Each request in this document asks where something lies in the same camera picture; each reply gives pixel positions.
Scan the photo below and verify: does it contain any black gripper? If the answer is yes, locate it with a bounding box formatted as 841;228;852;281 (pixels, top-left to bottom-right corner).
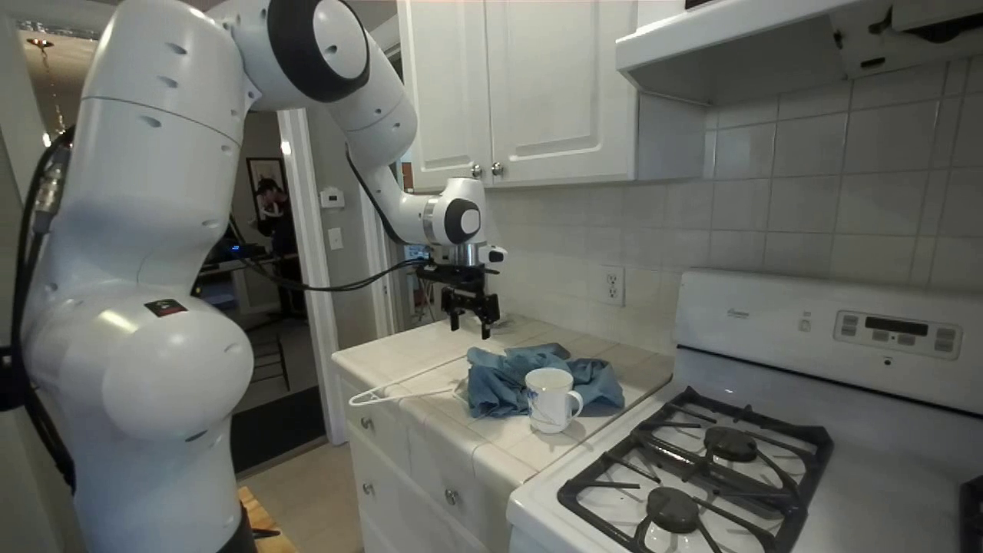
421;254;505;340

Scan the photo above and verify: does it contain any white range hood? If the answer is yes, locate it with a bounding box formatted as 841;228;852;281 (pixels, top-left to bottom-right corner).
610;0;983;115

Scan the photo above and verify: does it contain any white gas stove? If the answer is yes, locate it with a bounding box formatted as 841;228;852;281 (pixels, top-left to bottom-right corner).
508;267;983;553

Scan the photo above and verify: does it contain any white narrow upper cabinet door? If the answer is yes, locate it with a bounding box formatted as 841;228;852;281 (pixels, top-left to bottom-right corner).
394;0;492;193

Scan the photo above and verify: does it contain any white wide upper cabinet door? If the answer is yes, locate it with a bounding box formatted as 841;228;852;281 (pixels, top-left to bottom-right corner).
483;0;641;192

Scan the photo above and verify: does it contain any white wall outlet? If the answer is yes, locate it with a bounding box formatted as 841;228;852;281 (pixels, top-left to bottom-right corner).
595;263;630;311

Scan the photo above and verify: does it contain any black stove grate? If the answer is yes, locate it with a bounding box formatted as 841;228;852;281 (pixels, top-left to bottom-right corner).
557;384;835;553

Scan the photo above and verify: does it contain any stove control panel display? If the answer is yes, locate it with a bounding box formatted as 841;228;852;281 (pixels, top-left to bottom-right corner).
830;306;966;364

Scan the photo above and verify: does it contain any dark floor mat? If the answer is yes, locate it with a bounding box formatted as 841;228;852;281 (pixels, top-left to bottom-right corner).
227;384;329;475

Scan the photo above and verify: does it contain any framed wall picture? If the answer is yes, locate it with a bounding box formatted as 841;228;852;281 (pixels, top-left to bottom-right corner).
244;154;292;225

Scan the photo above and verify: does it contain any dark round burner cap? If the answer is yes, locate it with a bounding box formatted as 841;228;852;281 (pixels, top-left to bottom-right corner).
703;424;763;464
644;487;703;539

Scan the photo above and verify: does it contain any blue cloth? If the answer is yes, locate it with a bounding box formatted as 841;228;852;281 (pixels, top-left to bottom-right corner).
463;340;626;421

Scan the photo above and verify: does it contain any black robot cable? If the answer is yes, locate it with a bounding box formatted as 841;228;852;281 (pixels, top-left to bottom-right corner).
197;250;440;297

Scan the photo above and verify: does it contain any white lower cabinet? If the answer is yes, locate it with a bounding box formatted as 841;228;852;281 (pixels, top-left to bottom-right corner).
336;351;520;553

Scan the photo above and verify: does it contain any white mug with blue print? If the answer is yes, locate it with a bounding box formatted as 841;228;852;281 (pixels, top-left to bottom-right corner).
523;366;588;436

